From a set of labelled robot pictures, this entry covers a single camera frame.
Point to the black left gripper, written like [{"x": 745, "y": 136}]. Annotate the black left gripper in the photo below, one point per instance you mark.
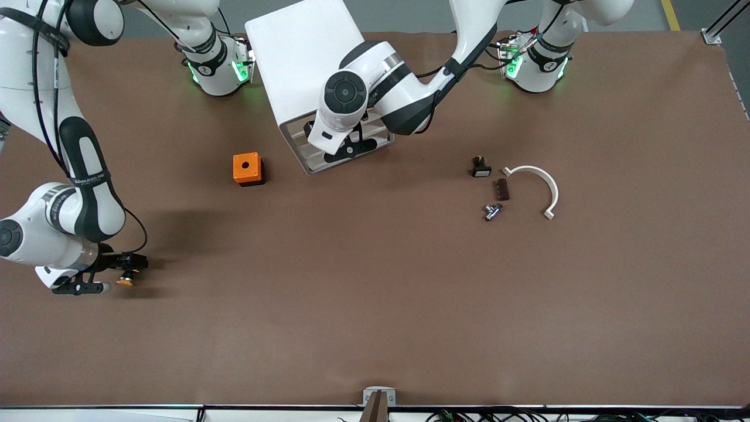
[{"x": 307, "y": 128}]

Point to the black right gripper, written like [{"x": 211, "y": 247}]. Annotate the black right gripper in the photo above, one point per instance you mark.
[{"x": 111, "y": 261}]

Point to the yellow mushroom push button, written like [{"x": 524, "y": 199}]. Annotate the yellow mushroom push button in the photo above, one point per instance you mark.
[{"x": 125, "y": 281}]

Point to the white divided drawer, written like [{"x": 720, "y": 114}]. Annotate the white divided drawer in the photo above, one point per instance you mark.
[{"x": 304, "y": 151}]

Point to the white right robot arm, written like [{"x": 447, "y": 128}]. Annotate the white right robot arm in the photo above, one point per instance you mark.
[{"x": 82, "y": 170}]

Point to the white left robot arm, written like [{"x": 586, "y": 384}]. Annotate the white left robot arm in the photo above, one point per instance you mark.
[{"x": 345, "y": 91}]

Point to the silver metal fitting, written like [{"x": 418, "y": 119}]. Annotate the silver metal fitting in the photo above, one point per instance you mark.
[{"x": 492, "y": 212}]

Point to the small brown block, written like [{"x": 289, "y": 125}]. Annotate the small brown block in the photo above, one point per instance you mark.
[{"x": 503, "y": 190}]

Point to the brown table mat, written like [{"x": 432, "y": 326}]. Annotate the brown table mat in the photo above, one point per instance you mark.
[{"x": 375, "y": 305}]

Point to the white curved plastic part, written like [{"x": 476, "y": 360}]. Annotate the white curved plastic part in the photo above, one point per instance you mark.
[{"x": 555, "y": 193}]

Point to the orange button enclosure box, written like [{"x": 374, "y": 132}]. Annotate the orange button enclosure box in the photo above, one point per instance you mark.
[{"x": 246, "y": 167}]

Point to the black switch with white face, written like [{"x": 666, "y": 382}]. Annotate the black switch with white face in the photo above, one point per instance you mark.
[{"x": 481, "y": 169}]

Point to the grey metal bracket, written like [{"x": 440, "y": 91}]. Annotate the grey metal bracket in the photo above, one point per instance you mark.
[{"x": 379, "y": 394}]

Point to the dark brown post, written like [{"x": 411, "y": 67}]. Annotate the dark brown post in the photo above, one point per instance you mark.
[{"x": 375, "y": 410}]

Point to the aluminium frame profile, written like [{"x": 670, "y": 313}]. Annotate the aluminium frame profile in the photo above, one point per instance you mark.
[{"x": 723, "y": 23}]

